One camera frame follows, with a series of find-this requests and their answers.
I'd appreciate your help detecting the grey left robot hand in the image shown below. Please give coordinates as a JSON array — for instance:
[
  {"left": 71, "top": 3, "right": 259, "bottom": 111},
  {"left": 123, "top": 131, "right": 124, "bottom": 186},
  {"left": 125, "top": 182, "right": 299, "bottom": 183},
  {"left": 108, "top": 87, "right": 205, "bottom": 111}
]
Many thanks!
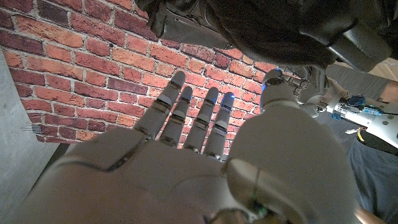
[{"left": 284, "top": 64, "right": 345, "bottom": 116}]

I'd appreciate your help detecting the brick wall print backdrop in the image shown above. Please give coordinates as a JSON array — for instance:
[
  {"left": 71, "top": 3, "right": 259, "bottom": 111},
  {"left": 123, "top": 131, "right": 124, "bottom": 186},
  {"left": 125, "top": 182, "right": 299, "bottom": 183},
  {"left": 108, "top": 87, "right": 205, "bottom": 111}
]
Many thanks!
[{"left": 0, "top": 0, "right": 290, "bottom": 156}]

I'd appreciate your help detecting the metal backdrop clip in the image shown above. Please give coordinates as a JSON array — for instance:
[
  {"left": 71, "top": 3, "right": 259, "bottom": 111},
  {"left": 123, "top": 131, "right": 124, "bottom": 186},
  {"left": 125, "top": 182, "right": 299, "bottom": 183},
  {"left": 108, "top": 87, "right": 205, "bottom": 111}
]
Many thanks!
[{"left": 20, "top": 123, "right": 43, "bottom": 135}]

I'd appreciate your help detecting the black backpack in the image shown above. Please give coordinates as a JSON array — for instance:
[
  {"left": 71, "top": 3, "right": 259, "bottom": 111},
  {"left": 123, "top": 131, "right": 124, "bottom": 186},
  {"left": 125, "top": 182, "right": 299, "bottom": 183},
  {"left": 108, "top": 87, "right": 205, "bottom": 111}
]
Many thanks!
[{"left": 135, "top": 0, "right": 398, "bottom": 73}]

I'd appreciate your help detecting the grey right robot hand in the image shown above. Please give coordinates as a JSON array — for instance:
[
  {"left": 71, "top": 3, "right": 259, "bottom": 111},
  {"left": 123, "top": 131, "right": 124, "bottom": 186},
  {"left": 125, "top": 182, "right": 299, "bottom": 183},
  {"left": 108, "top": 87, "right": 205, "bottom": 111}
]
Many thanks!
[{"left": 9, "top": 68, "right": 362, "bottom": 224}]

